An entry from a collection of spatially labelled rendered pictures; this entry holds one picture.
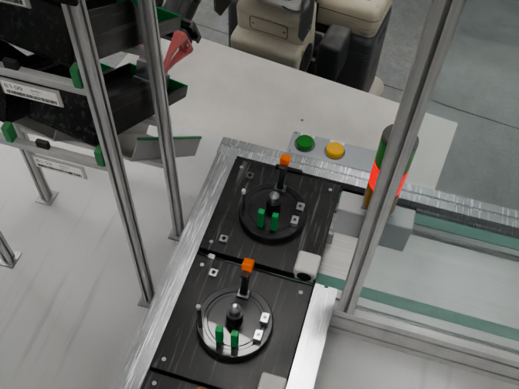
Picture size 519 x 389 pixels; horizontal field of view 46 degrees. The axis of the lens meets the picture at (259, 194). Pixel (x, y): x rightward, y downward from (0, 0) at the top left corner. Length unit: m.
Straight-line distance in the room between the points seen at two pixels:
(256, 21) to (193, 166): 0.57
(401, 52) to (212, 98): 1.68
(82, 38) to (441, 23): 0.40
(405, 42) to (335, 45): 1.28
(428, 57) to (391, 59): 2.43
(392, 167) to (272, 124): 0.78
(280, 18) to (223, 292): 0.94
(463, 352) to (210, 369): 0.48
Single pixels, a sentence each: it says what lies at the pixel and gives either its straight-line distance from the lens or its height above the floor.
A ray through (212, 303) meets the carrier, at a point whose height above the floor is 0.99.
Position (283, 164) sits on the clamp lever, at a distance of 1.25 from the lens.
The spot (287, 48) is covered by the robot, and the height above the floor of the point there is 0.80.
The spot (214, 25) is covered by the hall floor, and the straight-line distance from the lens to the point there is 3.23.
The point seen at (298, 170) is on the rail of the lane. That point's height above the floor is 0.97.
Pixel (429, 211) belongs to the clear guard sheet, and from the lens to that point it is 0.91.
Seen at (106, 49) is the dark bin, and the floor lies 1.45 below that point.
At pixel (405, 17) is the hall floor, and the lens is 3.40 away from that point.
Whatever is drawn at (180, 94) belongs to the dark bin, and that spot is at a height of 1.21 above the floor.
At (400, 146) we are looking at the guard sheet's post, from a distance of 0.81.
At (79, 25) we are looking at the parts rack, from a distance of 0.74.
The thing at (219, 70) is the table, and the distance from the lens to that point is 1.72.
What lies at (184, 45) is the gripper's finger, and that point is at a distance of 1.18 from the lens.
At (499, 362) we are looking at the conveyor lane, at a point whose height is 0.93.
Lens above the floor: 2.04
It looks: 54 degrees down
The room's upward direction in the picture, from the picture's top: 3 degrees clockwise
